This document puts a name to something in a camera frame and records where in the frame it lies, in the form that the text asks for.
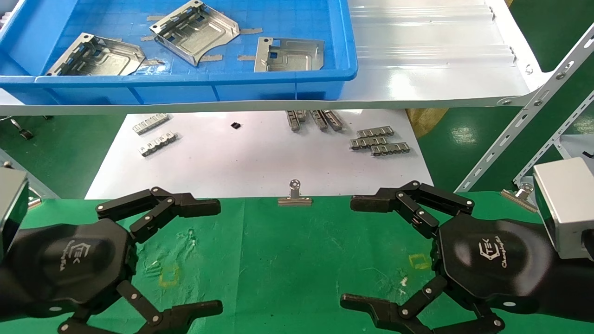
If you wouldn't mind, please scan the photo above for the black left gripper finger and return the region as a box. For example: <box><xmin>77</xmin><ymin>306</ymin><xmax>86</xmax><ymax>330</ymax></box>
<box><xmin>96</xmin><ymin>187</ymin><xmax>221</xmax><ymax>244</ymax></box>

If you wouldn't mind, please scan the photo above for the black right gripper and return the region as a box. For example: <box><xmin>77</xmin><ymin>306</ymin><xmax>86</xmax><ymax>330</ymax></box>
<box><xmin>340</xmin><ymin>180</ymin><xmax>557</xmax><ymax>334</ymax></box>

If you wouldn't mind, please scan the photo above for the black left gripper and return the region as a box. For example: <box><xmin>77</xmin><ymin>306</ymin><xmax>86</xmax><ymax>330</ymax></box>
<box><xmin>9</xmin><ymin>218</ymin><xmax>224</xmax><ymax>334</ymax></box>

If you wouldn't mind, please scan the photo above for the bent sheet metal bracket part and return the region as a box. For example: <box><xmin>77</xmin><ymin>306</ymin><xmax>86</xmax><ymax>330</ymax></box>
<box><xmin>45</xmin><ymin>32</ymin><xmax>147</xmax><ymax>76</ymax></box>
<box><xmin>149</xmin><ymin>0</ymin><xmax>240</xmax><ymax>67</ymax></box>

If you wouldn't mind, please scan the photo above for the white paper sheet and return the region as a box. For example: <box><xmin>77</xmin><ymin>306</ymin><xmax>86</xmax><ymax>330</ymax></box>
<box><xmin>85</xmin><ymin>110</ymin><xmax>434</xmax><ymax>200</ymax></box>

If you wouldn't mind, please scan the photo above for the green table cloth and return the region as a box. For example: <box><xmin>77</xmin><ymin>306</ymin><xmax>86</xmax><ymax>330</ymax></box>
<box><xmin>0</xmin><ymin>191</ymin><xmax>594</xmax><ymax>334</ymax></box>

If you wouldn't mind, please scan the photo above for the blue plastic bin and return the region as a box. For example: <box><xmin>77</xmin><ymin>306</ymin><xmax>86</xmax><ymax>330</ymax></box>
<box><xmin>0</xmin><ymin>0</ymin><xmax>359</xmax><ymax>106</ymax></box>

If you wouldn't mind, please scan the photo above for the yellow-brown cardboard box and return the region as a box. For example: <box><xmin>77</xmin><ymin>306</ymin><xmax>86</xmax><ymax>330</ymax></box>
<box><xmin>405</xmin><ymin>108</ymin><xmax>449</xmax><ymax>139</ymax></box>

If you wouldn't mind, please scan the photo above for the upright metal strips group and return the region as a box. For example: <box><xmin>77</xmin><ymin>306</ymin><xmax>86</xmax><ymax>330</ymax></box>
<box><xmin>323</xmin><ymin>110</ymin><xmax>344</xmax><ymax>131</ymax></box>

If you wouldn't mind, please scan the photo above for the grey slotted angle bar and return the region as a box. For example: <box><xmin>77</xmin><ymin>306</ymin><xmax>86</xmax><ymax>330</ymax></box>
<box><xmin>0</xmin><ymin>148</ymin><xmax>61</xmax><ymax>200</ymax></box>

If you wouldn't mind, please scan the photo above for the flat sheet metal plate part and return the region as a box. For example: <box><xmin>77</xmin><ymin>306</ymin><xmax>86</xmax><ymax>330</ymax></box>
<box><xmin>254</xmin><ymin>37</ymin><xmax>325</xmax><ymax>72</ymax></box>

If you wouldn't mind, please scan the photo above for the metal caster leg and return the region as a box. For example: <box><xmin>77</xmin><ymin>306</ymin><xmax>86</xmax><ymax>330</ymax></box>
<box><xmin>9</xmin><ymin>117</ymin><xmax>34</xmax><ymax>141</ymax></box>

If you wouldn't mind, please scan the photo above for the white shelf panel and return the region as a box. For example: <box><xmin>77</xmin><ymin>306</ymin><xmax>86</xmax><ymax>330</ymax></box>
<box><xmin>0</xmin><ymin>0</ymin><xmax>553</xmax><ymax>116</ymax></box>

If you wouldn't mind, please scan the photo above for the long white slotted angle bar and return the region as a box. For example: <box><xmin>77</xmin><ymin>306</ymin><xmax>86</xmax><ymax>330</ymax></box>
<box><xmin>454</xmin><ymin>22</ymin><xmax>594</xmax><ymax>193</ymax></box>

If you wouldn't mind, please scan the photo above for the short white slotted angle bar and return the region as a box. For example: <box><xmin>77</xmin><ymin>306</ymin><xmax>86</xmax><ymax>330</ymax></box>
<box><xmin>513</xmin><ymin>90</ymin><xmax>594</xmax><ymax>186</ymax></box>

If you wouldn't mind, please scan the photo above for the white side table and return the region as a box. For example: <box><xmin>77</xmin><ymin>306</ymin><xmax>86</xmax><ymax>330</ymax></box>
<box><xmin>555</xmin><ymin>134</ymin><xmax>594</xmax><ymax>161</ymax></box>

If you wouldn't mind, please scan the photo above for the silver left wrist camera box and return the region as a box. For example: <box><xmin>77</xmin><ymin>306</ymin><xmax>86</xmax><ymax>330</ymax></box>
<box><xmin>0</xmin><ymin>167</ymin><xmax>30</xmax><ymax>263</ymax></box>

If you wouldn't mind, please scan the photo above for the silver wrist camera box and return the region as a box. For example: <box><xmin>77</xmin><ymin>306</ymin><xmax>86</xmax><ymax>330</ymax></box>
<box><xmin>0</xmin><ymin>167</ymin><xmax>30</xmax><ymax>263</ymax></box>
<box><xmin>533</xmin><ymin>157</ymin><xmax>594</xmax><ymax>260</ymax></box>

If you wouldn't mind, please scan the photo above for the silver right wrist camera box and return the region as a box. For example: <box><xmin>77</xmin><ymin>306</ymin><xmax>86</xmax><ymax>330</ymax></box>
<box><xmin>533</xmin><ymin>157</ymin><xmax>594</xmax><ymax>260</ymax></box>

